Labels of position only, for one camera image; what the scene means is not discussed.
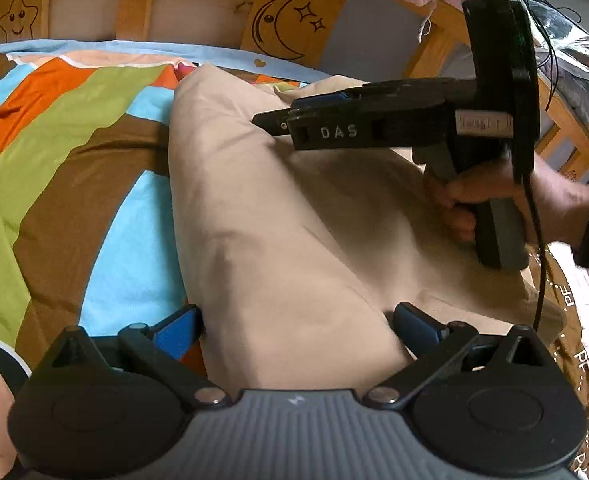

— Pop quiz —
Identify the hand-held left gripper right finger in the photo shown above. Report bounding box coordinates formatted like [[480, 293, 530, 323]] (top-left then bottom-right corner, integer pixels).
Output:
[[363, 302, 556, 409]]

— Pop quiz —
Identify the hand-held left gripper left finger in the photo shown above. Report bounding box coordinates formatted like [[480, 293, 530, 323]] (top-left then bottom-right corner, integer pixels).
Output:
[[42, 304, 229, 409]]

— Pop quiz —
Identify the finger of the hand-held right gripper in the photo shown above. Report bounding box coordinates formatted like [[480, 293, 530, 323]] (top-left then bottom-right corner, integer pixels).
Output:
[[291, 87, 376, 111], [251, 108, 296, 137]]

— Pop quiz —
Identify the beige garment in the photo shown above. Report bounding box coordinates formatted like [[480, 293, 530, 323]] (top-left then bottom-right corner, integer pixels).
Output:
[[167, 62, 568, 392]]

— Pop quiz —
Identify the person's right hand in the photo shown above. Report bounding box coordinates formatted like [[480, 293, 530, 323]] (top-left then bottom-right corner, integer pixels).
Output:
[[424, 154, 589, 248]]

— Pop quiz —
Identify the brown cloth with white print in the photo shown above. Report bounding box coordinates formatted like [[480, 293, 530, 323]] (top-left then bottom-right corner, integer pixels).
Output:
[[524, 246, 589, 480]]

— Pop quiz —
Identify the clear plastic bag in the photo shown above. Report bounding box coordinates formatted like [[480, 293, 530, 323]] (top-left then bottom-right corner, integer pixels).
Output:
[[494, 0, 589, 173]]

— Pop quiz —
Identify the wooden headboard with moon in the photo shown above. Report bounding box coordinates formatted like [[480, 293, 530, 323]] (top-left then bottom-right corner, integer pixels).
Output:
[[0, 0, 589, 186]]

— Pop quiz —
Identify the colourful patchwork bedsheet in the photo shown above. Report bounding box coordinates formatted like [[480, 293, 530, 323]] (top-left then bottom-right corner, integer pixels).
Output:
[[0, 40, 336, 480]]

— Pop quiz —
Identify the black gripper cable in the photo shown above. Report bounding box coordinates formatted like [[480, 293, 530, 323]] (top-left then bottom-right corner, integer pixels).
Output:
[[521, 172, 549, 333]]

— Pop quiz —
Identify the thin black cable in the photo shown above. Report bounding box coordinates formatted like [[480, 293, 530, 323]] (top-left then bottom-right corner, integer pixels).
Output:
[[504, 0, 586, 111]]

